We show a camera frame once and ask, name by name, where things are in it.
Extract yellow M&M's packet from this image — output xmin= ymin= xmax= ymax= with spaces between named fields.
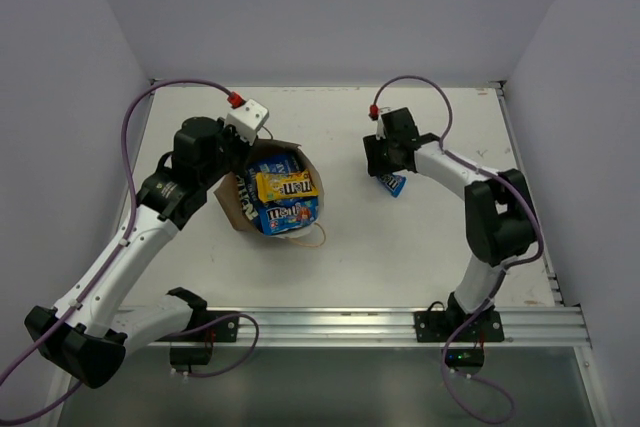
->
xmin=256 ymin=170 xmax=319 ymax=202

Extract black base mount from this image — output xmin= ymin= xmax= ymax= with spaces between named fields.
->
xmin=413 ymin=301 xmax=505 ymax=343
xmin=186 ymin=310 xmax=239 ymax=343

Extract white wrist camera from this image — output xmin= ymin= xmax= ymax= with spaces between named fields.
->
xmin=225 ymin=99 xmax=270 ymax=145
xmin=376 ymin=107 xmax=392 ymax=140

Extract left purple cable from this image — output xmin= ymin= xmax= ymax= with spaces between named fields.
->
xmin=0 ymin=77 xmax=261 ymax=423

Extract right black controller box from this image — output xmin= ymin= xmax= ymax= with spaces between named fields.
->
xmin=444 ymin=347 xmax=485 ymax=370

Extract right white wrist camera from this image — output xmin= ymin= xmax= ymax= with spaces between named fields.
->
xmin=376 ymin=107 xmax=392 ymax=140

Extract black controller box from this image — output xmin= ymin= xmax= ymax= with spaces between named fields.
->
xmin=444 ymin=347 xmax=485 ymax=370
xmin=169 ymin=347 xmax=212 ymax=370

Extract purple cable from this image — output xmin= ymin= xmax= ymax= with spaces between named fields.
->
xmin=0 ymin=77 xmax=261 ymax=423
xmin=368 ymin=75 xmax=545 ymax=422

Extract left black controller box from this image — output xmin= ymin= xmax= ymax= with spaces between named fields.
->
xmin=169 ymin=347 xmax=212 ymax=370

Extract small blue M&M's packet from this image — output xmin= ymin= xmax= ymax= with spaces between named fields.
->
xmin=377 ymin=173 xmax=407 ymax=198

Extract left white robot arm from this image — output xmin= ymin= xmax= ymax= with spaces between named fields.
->
xmin=24 ymin=117 xmax=252 ymax=389

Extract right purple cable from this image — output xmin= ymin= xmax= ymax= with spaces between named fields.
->
xmin=368 ymin=75 xmax=545 ymax=422

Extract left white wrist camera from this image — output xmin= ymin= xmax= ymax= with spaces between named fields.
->
xmin=225 ymin=99 xmax=270 ymax=145

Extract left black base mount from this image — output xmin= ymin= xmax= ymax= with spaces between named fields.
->
xmin=186 ymin=310 xmax=239 ymax=343

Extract aluminium front rail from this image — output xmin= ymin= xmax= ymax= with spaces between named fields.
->
xmin=114 ymin=304 xmax=594 ymax=348

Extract blue Kettle chips bag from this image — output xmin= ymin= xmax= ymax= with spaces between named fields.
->
xmin=236 ymin=150 xmax=302 ymax=228

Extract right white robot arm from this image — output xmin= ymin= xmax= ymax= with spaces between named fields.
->
xmin=363 ymin=105 xmax=543 ymax=340

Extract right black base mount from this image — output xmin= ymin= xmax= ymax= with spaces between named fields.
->
xmin=413 ymin=301 xmax=505 ymax=343

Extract brown paper bag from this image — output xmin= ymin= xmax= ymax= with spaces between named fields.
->
xmin=215 ymin=138 xmax=324 ymax=247

